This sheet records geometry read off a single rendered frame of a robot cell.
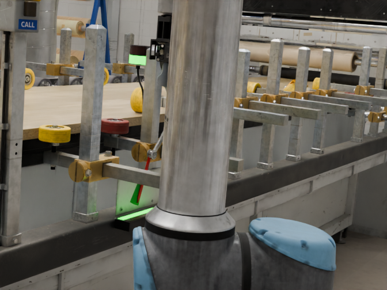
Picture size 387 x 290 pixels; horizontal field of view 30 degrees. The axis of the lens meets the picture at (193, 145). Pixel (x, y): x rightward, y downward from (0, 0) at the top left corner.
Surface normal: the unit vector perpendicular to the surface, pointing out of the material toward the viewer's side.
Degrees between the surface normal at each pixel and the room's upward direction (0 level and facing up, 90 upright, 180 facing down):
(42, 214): 90
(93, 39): 90
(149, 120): 90
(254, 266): 58
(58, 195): 90
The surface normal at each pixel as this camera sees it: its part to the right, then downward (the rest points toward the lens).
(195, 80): -0.17, 0.13
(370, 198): -0.52, 0.10
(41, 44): 0.63, 0.18
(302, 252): 0.11, 0.09
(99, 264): 0.85, 0.15
